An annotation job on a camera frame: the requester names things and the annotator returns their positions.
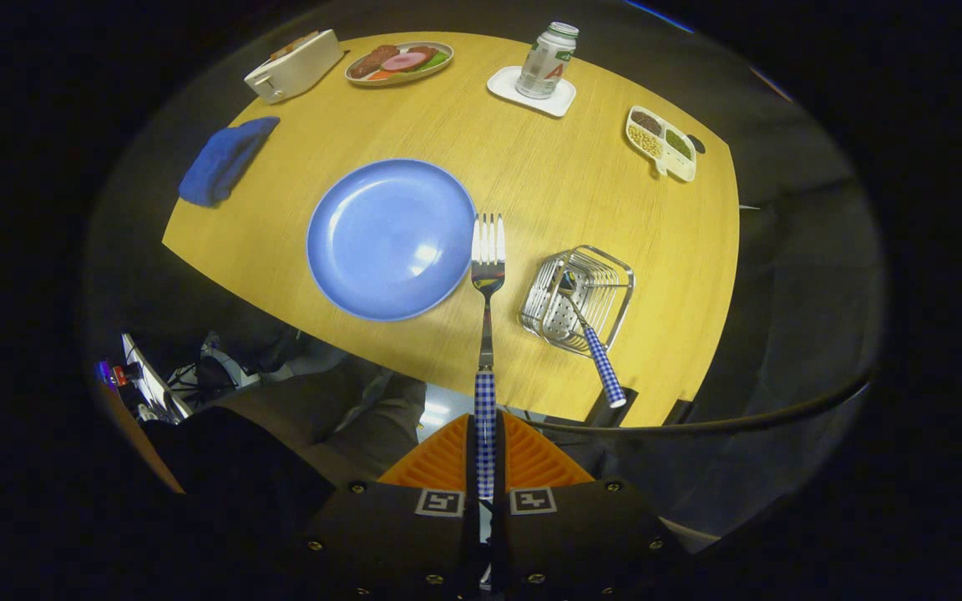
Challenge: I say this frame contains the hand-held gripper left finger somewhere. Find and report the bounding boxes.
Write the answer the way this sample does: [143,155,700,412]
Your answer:
[301,413,482,601]

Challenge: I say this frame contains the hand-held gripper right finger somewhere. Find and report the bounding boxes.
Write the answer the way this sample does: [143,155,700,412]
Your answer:
[494,411,684,601]

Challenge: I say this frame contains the spoon with checkered handle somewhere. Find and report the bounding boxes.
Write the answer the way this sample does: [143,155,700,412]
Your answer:
[559,271,628,409]

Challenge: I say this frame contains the fork with checkered handle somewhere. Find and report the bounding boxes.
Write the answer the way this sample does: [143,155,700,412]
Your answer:
[471,213,507,502]

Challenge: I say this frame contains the person's trouser leg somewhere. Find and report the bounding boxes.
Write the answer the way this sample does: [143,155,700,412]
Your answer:
[214,355,428,487]

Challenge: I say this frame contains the black white shoe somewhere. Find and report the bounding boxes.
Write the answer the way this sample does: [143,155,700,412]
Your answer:
[122,332,258,422]

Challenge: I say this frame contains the blue round plate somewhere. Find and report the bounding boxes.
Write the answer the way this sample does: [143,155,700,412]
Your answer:
[306,159,477,322]

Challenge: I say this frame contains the white divided snack tray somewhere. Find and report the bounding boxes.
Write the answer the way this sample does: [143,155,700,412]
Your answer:
[625,105,697,183]

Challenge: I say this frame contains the blue folded cloth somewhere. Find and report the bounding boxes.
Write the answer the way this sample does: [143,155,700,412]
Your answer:
[178,116,281,208]

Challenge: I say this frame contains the white square coaster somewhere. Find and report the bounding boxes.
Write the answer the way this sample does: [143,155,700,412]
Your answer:
[486,66,577,119]

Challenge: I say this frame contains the round plate of food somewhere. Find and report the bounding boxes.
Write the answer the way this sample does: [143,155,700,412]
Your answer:
[345,41,454,87]

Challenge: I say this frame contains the white drink bottle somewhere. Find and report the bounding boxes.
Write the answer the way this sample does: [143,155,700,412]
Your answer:
[516,22,580,100]

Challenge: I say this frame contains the white toaster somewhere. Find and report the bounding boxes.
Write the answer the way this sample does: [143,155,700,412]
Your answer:
[244,29,345,104]

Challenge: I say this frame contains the brown meat slice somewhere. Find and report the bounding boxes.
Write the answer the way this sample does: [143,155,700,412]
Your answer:
[349,45,400,80]

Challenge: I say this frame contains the brown toast slice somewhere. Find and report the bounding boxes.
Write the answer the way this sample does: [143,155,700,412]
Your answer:
[272,32,320,59]

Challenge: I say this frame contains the black cable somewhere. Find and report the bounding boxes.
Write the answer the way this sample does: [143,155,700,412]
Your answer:
[523,376,874,433]

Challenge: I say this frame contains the metal wire basket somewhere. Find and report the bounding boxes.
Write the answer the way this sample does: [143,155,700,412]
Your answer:
[519,245,635,358]

